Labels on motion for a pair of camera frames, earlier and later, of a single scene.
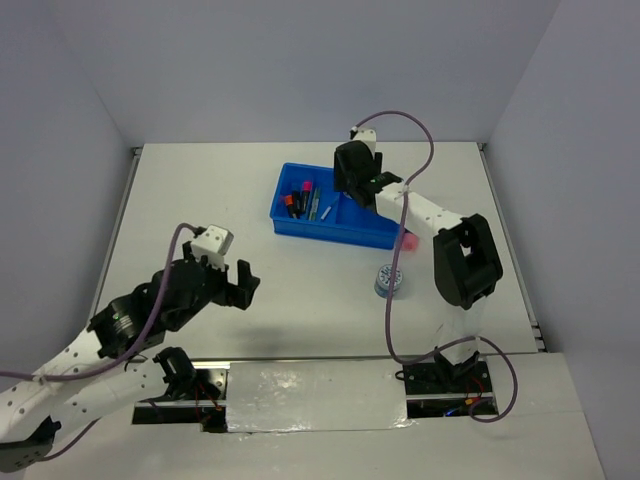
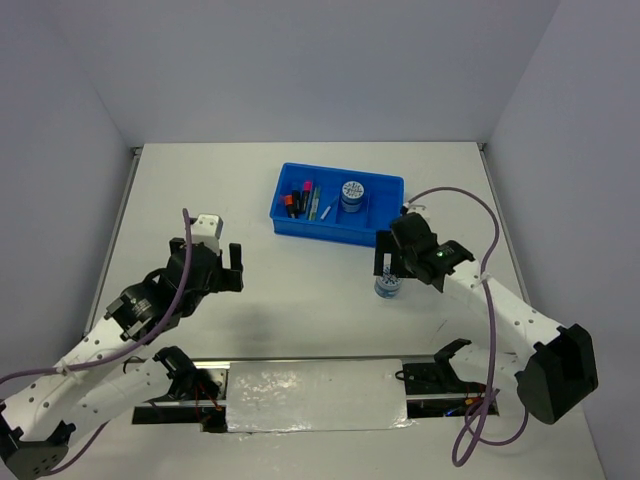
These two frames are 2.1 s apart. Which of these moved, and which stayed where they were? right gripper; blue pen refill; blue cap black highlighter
Moved: right gripper
Stayed: blue pen refill; blue cap black highlighter
